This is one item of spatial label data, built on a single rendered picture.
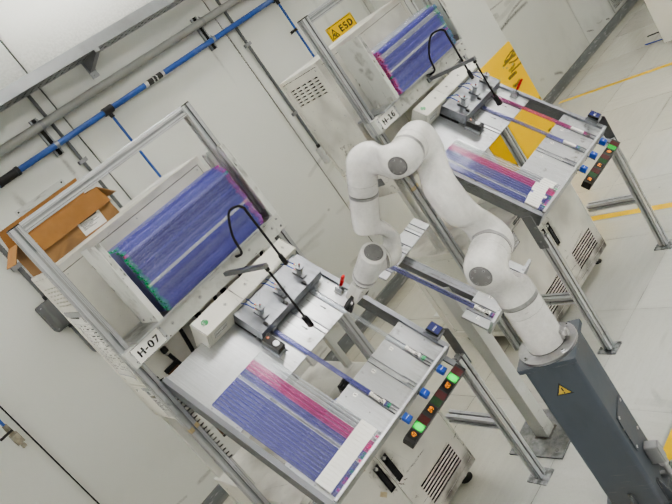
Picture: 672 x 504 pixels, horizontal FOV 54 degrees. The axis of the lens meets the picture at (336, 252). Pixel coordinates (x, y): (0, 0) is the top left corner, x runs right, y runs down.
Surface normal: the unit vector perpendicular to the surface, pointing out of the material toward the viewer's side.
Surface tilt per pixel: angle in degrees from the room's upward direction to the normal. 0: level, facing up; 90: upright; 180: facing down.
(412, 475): 90
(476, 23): 90
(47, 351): 90
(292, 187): 90
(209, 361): 45
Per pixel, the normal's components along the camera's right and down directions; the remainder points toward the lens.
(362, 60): -0.59, 0.62
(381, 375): 0.01, -0.62
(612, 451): -0.36, 0.55
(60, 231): 0.50, -0.27
